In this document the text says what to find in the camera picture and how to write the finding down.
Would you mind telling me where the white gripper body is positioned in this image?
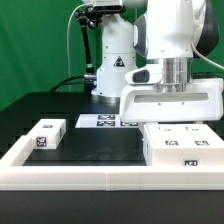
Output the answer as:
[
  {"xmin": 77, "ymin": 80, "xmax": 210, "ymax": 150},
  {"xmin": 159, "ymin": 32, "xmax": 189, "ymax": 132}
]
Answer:
[{"xmin": 119, "ymin": 78, "xmax": 224, "ymax": 123}]

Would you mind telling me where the white cabinet door panel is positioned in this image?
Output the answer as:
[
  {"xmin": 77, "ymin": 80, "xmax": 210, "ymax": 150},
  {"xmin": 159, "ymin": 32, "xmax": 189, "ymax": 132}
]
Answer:
[
  {"xmin": 182, "ymin": 124, "xmax": 224, "ymax": 149},
  {"xmin": 148, "ymin": 125, "xmax": 186, "ymax": 149}
]

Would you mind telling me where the white cabinet box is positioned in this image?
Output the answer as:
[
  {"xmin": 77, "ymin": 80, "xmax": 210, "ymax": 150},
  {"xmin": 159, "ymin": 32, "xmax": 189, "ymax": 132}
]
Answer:
[{"xmin": 143, "ymin": 124, "xmax": 224, "ymax": 167}]

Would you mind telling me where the white rectangular block with tags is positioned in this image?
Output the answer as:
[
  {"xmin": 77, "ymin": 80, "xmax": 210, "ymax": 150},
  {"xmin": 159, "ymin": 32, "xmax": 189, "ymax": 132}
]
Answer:
[{"xmin": 28, "ymin": 119, "xmax": 66, "ymax": 149}]

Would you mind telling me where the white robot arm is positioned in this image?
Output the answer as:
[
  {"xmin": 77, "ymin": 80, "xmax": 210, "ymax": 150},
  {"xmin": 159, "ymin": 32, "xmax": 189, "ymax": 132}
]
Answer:
[{"xmin": 82, "ymin": 0, "xmax": 223, "ymax": 123}]

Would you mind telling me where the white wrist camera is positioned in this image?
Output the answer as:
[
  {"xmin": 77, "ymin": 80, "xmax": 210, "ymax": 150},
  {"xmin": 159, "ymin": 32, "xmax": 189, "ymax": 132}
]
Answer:
[{"xmin": 125, "ymin": 69, "xmax": 162, "ymax": 85}]

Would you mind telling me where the white flat tag base plate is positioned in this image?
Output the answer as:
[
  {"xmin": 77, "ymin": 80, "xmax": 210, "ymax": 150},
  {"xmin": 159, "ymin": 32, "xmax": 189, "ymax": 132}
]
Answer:
[{"xmin": 75, "ymin": 114, "xmax": 138, "ymax": 128}]

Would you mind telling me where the black articulated camera mount arm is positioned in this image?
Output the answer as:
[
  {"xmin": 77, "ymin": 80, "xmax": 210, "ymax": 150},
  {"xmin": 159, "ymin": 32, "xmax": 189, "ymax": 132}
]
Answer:
[{"xmin": 75, "ymin": 6, "xmax": 100, "ymax": 92}]

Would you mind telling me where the black cable bundle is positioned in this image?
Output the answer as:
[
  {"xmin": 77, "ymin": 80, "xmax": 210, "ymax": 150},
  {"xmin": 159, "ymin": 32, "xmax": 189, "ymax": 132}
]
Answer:
[{"xmin": 49, "ymin": 75, "xmax": 90, "ymax": 93}]

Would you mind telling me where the white thin cable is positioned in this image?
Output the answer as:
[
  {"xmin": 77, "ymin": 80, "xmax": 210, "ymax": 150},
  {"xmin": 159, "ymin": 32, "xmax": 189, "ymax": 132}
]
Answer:
[{"xmin": 66, "ymin": 3, "xmax": 88, "ymax": 93}]

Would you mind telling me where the white U-shaped boundary frame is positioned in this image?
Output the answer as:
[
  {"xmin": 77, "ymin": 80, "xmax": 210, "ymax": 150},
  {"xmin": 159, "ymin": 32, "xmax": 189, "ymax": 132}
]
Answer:
[{"xmin": 0, "ymin": 136, "xmax": 224, "ymax": 191}]

